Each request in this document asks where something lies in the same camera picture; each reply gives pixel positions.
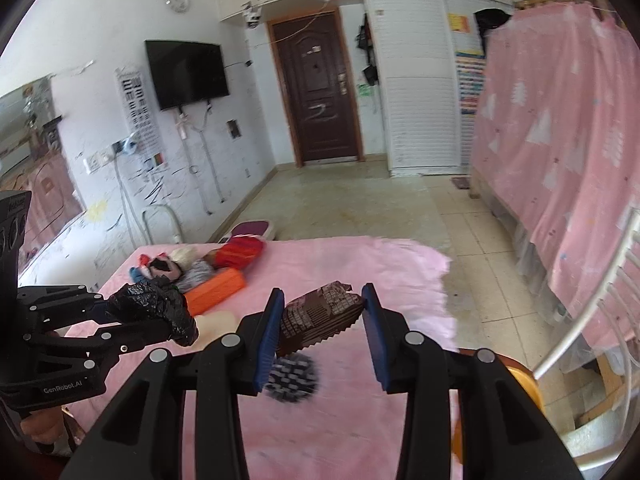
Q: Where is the dark brown door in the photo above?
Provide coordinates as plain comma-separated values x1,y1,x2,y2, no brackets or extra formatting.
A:
267,6,364,167

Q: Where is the red striped fuzzy sock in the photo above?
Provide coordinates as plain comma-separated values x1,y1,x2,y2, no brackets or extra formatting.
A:
214,235,266,271

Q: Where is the cream round silicone pad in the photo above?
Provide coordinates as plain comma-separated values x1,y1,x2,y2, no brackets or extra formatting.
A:
190,311,239,351

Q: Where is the pink tree pattern curtain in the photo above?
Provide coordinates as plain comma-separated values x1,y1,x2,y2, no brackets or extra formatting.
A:
470,1,640,351

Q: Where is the brown snack wrapper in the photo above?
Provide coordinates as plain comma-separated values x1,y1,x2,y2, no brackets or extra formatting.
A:
277,281,364,356

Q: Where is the orange round stool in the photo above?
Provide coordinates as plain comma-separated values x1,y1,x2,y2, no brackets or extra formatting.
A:
451,352,544,464

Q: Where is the person's left hand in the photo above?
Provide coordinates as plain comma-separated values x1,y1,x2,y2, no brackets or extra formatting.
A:
21,406,72,456

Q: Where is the purple white vibration platform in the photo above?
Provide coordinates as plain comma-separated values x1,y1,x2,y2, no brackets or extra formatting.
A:
219,220,276,243

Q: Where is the cream sock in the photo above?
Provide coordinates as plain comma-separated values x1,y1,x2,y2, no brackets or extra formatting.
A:
168,246,198,270

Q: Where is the black knitted sock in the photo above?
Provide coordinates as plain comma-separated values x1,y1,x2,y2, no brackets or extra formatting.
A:
107,276,198,347

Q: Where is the white metal chair frame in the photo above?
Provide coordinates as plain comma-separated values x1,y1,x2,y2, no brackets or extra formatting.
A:
141,204,184,245

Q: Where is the pink black fuzzy sock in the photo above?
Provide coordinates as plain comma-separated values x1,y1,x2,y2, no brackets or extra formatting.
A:
148,256,181,281

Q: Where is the white louvered wardrobe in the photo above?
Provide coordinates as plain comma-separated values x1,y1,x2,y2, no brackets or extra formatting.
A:
364,0,491,177

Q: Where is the orange rectangular box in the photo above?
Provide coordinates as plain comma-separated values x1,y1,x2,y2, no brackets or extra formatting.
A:
184,268,246,316

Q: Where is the colourful wall chart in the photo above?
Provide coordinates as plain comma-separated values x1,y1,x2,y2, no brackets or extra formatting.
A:
447,12,486,115

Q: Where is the black wall television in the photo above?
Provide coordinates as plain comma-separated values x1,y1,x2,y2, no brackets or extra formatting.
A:
144,40,230,110

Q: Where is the white patterned snack bag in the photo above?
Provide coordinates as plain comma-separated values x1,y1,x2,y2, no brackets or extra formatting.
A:
176,259,216,294

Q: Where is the eye chart poster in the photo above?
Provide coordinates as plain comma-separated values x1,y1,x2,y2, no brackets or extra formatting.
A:
115,67,165,171

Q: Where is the wall mirror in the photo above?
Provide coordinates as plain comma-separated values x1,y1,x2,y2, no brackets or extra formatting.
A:
1,77,85,270

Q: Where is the brown gold snack packet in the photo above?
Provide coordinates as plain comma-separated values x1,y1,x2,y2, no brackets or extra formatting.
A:
203,250,217,266

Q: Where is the blue knitted sock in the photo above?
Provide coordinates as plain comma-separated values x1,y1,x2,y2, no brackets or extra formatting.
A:
129,266,144,283

